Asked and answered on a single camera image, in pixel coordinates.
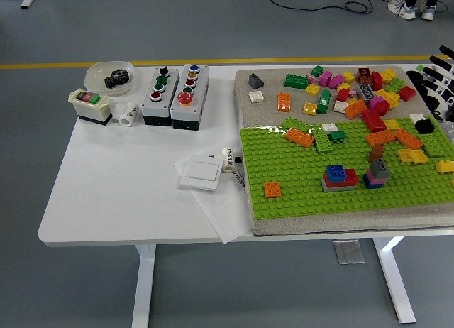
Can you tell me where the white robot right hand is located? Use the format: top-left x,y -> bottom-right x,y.
423,45 -> 454,105

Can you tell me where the dark green long brick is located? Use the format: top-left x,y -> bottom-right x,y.
316,89 -> 332,115

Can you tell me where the blue square brick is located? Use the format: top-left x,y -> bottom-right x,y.
362,175 -> 385,190
325,163 -> 347,183

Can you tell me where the black brick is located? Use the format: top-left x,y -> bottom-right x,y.
414,119 -> 436,135

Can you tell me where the orange long brick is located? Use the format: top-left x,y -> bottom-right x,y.
393,128 -> 425,151
284,126 -> 316,149
343,99 -> 370,120
365,129 -> 397,148

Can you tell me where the grey long brick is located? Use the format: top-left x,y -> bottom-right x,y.
321,176 -> 358,193
356,83 -> 377,102

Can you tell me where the large red brick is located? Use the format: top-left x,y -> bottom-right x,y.
361,109 -> 387,133

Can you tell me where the yellow flat brick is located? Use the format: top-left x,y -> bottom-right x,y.
396,148 -> 416,164
409,149 -> 430,165

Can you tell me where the small red brick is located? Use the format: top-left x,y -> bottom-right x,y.
336,89 -> 358,103

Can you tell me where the small dark green brick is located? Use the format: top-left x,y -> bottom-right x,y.
327,130 -> 347,145

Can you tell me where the magenta square brick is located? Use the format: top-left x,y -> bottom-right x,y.
363,170 -> 387,186

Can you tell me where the red long brick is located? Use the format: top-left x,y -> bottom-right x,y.
323,168 -> 360,187

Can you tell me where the lime green long brick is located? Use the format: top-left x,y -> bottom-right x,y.
312,129 -> 335,155
281,116 -> 314,132

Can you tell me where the orange square brick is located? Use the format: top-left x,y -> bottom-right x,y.
263,181 -> 283,199

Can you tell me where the clear plastic bag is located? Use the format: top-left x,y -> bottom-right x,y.
437,120 -> 454,141

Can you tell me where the background person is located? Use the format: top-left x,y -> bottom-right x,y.
387,0 -> 448,22

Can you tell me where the grey-brown mat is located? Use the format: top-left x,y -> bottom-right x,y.
234,65 -> 454,237

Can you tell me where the green studded baseplate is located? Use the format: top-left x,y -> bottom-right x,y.
239,116 -> 454,221

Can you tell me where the silver floor plate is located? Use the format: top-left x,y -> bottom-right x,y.
333,239 -> 366,266

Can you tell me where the white table leg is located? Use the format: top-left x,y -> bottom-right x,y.
372,236 -> 417,325
131,243 -> 157,328

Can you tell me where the white label strip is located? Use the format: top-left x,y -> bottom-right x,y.
231,168 -> 248,192

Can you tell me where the small white pipe fitting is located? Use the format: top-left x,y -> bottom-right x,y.
220,147 -> 236,173

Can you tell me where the grey emergency-stop control box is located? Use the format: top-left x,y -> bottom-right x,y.
170,63 -> 211,131

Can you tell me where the white paper sheet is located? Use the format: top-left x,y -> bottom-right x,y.
172,153 -> 253,244

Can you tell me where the grey four-button control box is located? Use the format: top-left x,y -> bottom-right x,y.
141,65 -> 181,126

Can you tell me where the white pipe tee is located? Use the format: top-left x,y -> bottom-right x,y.
111,101 -> 140,128

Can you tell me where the black gear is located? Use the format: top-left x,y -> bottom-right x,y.
104,69 -> 131,92

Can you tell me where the white plastic bowl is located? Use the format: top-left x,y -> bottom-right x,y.
84,60 -> 136,97

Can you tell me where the yellow floor tape line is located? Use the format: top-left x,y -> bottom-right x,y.
0,54 -> 454,70

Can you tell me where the black floor cable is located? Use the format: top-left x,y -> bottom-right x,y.
268,0 -> 412,13

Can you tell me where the white wall switch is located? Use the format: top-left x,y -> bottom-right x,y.
179,155 -> 224,192

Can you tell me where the cream switch box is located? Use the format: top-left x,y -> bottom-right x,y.
67,87 -> 114,127

